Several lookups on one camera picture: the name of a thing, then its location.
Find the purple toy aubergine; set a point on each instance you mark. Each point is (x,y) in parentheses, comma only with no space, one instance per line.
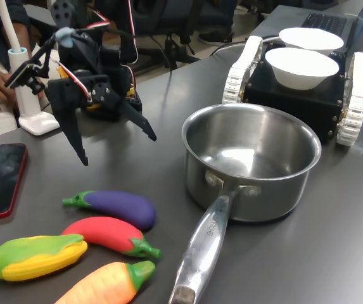
(121,207)

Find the pale grey putty lump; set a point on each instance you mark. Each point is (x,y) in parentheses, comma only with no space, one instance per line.
(64,36)

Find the black office chair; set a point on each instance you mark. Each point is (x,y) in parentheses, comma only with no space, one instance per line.
(170,47)

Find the grey chair armrest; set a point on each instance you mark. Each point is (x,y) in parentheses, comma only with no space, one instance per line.
(35,13)

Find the red toy chilli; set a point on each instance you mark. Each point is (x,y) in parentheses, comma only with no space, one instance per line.
(108,234)

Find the yellow green toy corn cob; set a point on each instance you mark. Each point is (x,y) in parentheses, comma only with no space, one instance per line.
(32,256)

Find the orange toy carrot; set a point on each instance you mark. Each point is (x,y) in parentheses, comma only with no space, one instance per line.
(105,285)

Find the black vehicle with white tracks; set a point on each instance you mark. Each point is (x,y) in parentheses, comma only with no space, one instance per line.
(295,101)

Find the large white bowl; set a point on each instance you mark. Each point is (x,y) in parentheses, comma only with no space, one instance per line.
(301,73)

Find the small white bowl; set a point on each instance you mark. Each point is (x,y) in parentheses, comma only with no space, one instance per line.
(311,39)

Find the black laptop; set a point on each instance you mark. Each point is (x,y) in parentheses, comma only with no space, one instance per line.
(325,22)

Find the white post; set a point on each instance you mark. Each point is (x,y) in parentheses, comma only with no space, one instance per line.
(37,122)

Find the black gripper camera board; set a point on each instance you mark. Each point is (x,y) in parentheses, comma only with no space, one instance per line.
(22,74)

